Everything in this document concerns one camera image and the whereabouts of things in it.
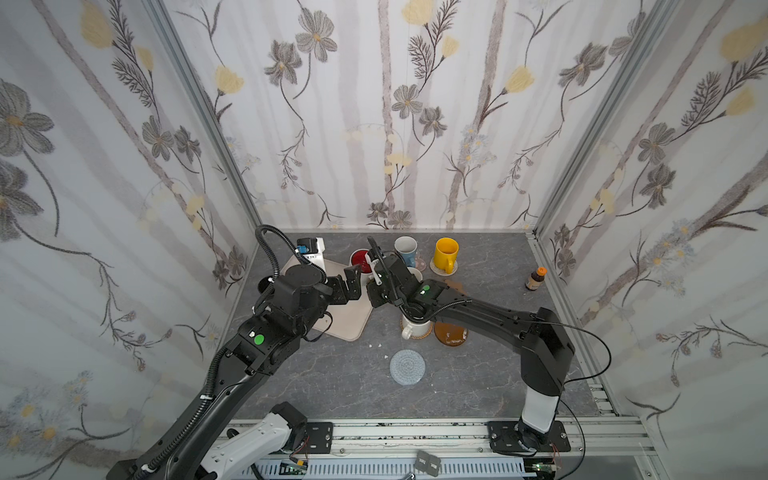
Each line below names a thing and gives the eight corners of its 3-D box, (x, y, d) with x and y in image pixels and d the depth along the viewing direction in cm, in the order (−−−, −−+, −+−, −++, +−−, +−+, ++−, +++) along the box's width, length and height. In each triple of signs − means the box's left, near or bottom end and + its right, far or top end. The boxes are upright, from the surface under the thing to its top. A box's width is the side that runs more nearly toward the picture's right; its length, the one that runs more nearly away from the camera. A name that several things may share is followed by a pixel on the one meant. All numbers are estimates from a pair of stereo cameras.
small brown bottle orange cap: (530, 294, 105) (541, 280, 98) (522, 286, 107) (531, 272, 100) (540, 287, 107) (551, 273, 100) (532, 280, 109) (542, 265, 102)
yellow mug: (434, 278, 109) (439, 260, 100) (432, 255, 116) (435, 237, 107) (455, 278, 109) (461, 260, 101) (451, 256, 116) (456, 237, 107)
